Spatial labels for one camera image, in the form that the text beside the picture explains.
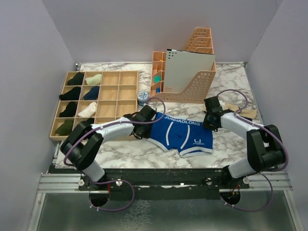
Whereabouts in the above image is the blue boxer underwear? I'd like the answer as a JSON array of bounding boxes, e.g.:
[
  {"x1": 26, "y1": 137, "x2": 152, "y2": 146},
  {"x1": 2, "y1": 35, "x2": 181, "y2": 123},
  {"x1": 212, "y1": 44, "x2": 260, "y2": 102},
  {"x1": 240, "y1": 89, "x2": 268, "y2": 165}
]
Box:
[{"x1": 147, "y1": 115, "x2": 213, "y2": 158}]

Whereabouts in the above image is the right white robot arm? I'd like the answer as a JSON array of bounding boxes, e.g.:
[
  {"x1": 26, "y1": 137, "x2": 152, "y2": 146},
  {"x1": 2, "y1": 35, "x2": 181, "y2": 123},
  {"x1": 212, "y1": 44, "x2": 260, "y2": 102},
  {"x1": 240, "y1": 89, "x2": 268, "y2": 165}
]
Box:
[{"x1": 203, "y1": 96, "x2": 288, "y2": 188}]

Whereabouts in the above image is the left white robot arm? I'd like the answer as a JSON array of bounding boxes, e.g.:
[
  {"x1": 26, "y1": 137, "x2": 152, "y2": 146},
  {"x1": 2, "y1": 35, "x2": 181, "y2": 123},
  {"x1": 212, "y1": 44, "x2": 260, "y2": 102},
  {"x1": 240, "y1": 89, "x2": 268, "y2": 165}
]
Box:
[{"x1": 60, "y1": 105, "x2": 157, "y2": 190}]

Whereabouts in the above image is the beige underwear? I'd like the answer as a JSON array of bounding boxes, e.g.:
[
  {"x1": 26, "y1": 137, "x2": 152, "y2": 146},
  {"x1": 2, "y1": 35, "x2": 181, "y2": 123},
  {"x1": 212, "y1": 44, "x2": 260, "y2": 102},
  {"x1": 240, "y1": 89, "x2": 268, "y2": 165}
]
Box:
[{"x1": 222, "y1": 103, "x2": 257, "y2": 119}]

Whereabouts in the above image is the blue patterned round tin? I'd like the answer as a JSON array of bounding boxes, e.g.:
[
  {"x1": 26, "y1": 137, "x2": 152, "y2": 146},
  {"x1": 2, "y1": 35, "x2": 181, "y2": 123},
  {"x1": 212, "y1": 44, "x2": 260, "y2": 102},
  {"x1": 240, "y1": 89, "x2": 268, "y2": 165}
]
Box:
[{"x1": 137, "y1": 91, "x2": 150, "y2": 106}]

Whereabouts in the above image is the peach file organizer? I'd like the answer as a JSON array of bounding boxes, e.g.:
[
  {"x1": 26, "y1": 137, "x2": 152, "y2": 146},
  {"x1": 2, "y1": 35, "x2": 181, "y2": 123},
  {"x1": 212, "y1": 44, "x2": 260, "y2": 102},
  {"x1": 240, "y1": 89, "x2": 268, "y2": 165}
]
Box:
[{"x1": 150, "y1": 27, "x2": 216, "y2": 103}]

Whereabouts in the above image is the wooden compartment tray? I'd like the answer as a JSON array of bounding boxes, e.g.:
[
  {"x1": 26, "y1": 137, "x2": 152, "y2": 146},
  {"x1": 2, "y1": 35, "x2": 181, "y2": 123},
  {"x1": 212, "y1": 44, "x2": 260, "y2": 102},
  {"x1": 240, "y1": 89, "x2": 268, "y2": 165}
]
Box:
[{"x1": 50, "y1": 71, "x2": 139, "y2": 141}]

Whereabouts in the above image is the white rolled sock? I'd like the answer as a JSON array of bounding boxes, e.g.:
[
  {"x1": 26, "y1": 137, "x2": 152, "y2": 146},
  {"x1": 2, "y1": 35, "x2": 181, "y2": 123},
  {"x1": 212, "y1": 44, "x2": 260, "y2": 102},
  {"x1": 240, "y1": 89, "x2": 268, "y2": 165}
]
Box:
[{"x1": 77, "y1": 102, "x2": 97, "y2": 118}]

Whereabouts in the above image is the black rolled sock bottom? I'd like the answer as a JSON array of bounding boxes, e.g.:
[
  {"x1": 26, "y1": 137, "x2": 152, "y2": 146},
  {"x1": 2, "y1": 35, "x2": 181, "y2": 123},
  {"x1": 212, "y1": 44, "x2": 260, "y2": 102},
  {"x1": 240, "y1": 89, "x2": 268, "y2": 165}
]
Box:
[{"x1": 82, "y1": 117, "x2": 95, "y2": 125}]

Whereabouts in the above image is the black rolled sock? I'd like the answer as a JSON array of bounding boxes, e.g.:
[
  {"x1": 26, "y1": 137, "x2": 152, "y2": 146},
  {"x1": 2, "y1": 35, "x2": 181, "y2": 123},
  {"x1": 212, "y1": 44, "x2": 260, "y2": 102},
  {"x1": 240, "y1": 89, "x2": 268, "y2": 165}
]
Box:
[
  {"x1": 67, "y1": 72, "x2": 84, "y2": 86},
  {"x1": 59, "y1": 102, "x2": 77, "y2": 117},
  {"x1": 59, "y1": 87, "x2": 81, "y2": 101},
  {"x1": 82, "y1": 117, "x2": 95, "y2": 125}
]

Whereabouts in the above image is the navy rolled sock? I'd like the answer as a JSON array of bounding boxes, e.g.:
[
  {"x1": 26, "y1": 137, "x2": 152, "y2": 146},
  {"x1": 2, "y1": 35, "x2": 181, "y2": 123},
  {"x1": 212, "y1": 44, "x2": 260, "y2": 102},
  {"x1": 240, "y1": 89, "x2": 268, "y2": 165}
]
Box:
[{"x1": 83, "y1": 86, "x2": 100, "y2": 100}]

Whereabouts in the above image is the grey white folder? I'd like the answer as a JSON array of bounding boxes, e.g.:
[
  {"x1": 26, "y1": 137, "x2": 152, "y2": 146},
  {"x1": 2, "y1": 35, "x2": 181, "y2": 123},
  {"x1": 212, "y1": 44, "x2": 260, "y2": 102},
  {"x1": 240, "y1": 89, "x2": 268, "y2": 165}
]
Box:
[{"x1": 163, "y1": 49, "x2": 216, "y2": 93}]

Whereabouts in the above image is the pale green rolled sock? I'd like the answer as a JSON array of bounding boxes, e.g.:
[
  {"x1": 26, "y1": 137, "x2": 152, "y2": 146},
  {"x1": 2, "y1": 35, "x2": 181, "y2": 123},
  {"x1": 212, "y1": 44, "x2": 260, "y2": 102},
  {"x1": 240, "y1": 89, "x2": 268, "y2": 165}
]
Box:
[{"x1": 85, "y1": 74, "x2": 102, "y2": 85}]

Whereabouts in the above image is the black rolled sock top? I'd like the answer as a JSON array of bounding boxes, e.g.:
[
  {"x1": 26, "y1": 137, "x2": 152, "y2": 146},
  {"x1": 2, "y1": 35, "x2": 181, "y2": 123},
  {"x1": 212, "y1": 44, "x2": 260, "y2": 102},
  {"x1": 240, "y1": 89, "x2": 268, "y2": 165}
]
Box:
[{"x1": 67, "y1": 72, "x2": 84, "y2": 86}]

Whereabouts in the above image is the dark green rolled sock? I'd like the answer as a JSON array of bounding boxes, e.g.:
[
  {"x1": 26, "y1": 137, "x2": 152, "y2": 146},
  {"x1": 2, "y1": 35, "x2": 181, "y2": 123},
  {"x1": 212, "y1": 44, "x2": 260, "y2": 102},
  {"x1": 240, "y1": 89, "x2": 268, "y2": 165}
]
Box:
[{"x1": 55, "y1": 119, "x2": 74, "y2": 136}]

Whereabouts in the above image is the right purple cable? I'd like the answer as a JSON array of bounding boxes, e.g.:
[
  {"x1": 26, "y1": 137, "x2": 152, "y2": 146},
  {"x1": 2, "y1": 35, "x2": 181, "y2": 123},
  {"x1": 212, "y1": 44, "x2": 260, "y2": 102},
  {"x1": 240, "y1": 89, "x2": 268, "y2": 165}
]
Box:
[{"x1": 216, "y1": 89, "x2": 289, "y2": 212}]

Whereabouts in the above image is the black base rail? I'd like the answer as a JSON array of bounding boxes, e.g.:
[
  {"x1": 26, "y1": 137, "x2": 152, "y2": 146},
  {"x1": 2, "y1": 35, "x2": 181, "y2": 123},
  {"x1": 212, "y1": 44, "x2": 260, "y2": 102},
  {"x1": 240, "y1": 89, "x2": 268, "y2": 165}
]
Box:
[{"x1": 79, "y1": 168, "x2": 249, "y2": 201}]

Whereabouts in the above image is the aluminium extrusion rail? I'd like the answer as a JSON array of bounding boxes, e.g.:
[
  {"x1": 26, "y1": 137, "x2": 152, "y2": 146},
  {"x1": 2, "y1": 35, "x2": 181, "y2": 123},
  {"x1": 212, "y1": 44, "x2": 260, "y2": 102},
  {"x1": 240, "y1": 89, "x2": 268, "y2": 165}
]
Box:
[{"x1": 37, "y1": 174, "x2": 81, "y2": 193}]

